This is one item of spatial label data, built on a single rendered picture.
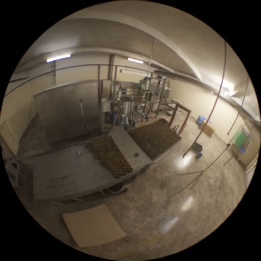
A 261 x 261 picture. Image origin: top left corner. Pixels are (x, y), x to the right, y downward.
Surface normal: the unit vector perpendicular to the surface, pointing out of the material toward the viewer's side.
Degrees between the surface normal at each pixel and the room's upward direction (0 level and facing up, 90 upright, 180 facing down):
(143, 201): 0
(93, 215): 0
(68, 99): 90
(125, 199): 0
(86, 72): 90
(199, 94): 90
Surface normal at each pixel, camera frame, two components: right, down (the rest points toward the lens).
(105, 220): 0.12, -0.79
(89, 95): 0.53, 0.57
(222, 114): -0.84, 0.24
